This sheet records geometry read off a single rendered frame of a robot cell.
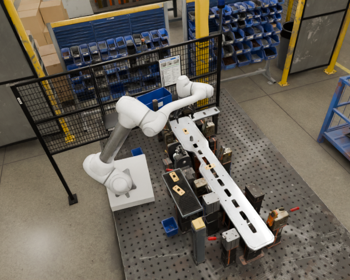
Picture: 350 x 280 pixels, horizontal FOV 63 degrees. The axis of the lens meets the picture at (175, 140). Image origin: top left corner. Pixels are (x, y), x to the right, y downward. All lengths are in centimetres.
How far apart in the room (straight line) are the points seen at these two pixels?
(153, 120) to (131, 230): 95
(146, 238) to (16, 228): 180
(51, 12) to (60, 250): 447
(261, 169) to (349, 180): 141
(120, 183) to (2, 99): 233
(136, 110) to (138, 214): 96
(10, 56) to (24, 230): 191
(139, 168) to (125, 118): 68
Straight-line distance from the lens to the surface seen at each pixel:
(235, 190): 212
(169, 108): 195
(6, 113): 415
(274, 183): 260
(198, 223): 177
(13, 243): 357
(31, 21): 600
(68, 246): 328
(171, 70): 282
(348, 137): 411
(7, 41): 369
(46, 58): 501
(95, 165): 213
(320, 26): 507
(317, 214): 251
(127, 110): 177
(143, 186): 238
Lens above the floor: 268
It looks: 43 degrees down
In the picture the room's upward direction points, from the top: 6 degrees counter-clockwise
